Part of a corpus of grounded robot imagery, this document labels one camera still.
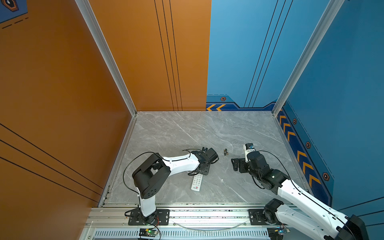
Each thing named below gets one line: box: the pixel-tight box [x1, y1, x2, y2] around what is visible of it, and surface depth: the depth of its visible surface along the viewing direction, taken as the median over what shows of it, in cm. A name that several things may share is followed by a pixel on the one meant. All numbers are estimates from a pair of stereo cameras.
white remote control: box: [190, 173, 204, 192], surface depth 84 cm
